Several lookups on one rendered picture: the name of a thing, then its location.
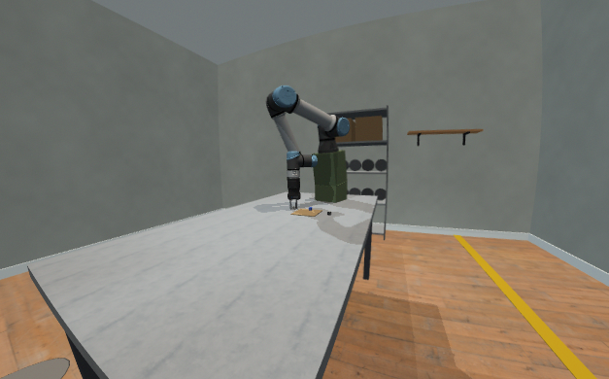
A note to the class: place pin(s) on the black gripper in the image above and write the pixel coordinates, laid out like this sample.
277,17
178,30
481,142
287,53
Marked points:
293,186

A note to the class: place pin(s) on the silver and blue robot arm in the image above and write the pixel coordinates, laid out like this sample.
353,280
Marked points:
285,99

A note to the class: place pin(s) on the tan mat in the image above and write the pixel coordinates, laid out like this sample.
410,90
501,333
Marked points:
306,212

